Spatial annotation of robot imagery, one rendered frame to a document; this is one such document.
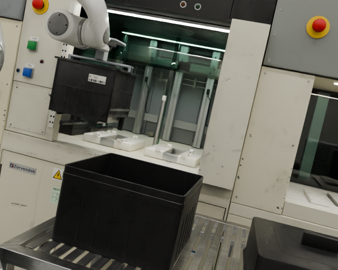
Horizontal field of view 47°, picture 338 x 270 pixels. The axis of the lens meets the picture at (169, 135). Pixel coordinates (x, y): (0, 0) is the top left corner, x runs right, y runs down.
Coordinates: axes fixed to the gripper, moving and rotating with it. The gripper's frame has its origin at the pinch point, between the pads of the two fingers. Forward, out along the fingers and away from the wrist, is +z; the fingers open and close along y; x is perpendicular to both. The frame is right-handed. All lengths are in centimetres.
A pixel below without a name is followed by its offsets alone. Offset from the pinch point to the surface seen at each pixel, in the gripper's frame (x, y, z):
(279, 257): -39, 66, -50
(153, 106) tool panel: -21, -2, 92
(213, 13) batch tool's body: 16.8, 35.0, 1.6
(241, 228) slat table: -49, 60, -4
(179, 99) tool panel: -14, 12, 92
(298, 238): -39, 72, -34
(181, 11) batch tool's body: 15.6, 24.3, 1.6
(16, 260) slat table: -51, 17, -60
